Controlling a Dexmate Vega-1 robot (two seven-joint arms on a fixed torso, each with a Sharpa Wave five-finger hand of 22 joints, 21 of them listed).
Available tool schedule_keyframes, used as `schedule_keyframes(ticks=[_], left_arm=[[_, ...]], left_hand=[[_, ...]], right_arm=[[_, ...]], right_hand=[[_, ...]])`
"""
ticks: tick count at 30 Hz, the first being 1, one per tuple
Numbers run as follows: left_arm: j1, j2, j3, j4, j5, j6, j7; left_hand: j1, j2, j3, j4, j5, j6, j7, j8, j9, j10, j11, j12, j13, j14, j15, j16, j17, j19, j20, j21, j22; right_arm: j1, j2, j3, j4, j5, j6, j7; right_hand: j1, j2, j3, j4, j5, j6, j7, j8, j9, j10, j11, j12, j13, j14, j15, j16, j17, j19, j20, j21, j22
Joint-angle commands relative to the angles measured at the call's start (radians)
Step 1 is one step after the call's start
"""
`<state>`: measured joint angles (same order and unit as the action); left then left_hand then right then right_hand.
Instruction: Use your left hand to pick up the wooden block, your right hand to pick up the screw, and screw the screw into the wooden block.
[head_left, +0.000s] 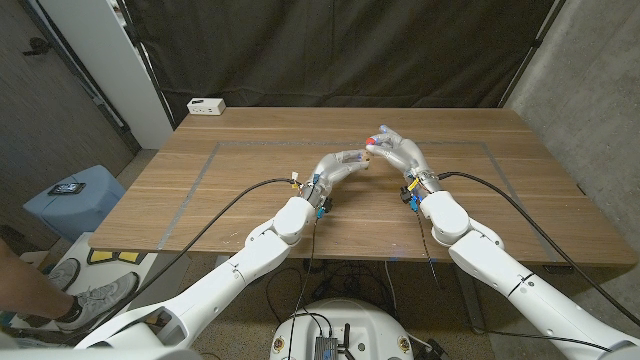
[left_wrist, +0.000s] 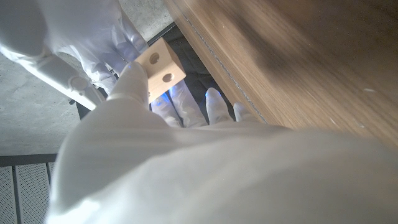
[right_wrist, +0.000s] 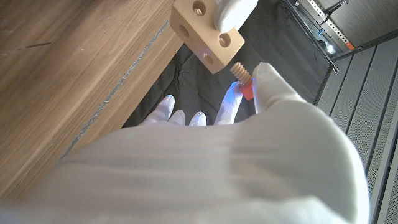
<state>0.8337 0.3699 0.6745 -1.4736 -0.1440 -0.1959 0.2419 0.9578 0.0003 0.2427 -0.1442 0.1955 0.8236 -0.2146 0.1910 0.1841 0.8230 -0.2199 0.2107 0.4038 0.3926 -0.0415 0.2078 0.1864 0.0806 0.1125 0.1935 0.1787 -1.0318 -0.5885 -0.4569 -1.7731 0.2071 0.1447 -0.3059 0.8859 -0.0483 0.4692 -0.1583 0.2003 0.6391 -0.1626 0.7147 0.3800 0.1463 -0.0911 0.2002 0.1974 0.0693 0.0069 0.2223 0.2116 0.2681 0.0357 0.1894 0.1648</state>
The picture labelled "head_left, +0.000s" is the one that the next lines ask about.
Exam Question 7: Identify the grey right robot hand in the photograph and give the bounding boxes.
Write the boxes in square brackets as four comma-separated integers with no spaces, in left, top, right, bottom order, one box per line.
[366,124,445,197]

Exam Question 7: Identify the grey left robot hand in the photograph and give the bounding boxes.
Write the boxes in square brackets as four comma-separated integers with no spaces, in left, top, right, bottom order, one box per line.
[302,148,372,207]

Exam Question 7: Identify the black backdrop curtain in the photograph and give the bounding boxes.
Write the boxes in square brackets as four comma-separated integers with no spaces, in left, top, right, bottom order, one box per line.
[122,0,569,114]

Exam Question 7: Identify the white power strip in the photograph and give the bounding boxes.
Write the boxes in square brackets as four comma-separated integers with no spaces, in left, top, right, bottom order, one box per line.
[187,97,227,117]

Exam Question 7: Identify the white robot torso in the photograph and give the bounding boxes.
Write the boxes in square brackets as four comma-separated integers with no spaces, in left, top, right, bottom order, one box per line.
[269,298,415,360]

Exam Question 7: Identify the black backdrop stand pole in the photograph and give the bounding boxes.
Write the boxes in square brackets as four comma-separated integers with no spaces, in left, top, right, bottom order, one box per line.
[497,0,569,109]
[115,0,177,131]

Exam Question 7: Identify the grey table leg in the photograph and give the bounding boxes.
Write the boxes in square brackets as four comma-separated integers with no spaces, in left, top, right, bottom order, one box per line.
[457,272,487,335]

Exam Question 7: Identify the white pillar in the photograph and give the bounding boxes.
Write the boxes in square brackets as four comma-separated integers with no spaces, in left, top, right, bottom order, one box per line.
[37,0,174,150]

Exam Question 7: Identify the grey sneaker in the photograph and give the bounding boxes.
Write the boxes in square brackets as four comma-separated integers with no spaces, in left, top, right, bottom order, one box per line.
[54,272,140,331]
[47,257,81,294]

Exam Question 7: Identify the blue stool with phone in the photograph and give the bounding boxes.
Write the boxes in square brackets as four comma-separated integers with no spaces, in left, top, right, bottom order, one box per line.
[22,165,126,241]

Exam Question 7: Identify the black phone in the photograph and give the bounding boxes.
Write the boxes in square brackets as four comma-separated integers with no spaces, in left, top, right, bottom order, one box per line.
[47,182,87,196]

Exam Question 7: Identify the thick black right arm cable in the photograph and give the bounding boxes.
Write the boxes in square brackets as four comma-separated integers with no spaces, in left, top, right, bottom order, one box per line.
[437,171,640,327]

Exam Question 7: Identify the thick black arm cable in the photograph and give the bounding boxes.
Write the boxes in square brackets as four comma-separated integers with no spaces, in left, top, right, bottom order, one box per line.
[437,171,640,327]
[59,177,299,346]

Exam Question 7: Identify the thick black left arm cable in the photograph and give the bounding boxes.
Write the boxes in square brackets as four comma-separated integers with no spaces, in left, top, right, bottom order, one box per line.
[59,177,299,346]

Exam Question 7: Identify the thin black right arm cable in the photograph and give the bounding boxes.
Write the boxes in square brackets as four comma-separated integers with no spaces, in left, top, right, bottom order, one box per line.
[414,209,614,352]

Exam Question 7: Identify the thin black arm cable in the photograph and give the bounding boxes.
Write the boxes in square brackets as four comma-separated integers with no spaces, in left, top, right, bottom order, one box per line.
[285,217,319,360]
[414,209,614,352]

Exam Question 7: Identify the black floor cables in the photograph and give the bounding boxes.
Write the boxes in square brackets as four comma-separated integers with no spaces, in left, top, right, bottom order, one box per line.
[264,258,396,324]

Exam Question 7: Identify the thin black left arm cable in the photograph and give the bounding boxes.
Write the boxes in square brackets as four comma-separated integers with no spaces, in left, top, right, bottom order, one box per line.
[285,217,319,360]

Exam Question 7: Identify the black wall rail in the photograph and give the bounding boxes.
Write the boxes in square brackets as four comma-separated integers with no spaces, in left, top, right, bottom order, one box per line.
[18,0,142,154]

